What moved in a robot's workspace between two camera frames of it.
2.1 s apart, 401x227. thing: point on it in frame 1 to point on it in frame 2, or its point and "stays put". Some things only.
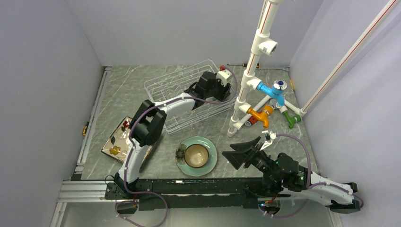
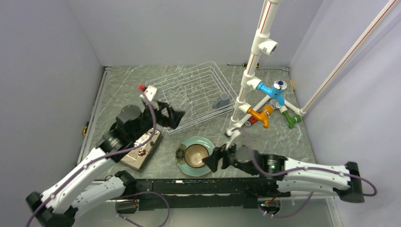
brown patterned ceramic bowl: (196, 155) stays put
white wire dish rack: (177, 82) stays put
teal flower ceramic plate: (192, 171) stays put
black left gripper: (224, 91) to (173, 120)
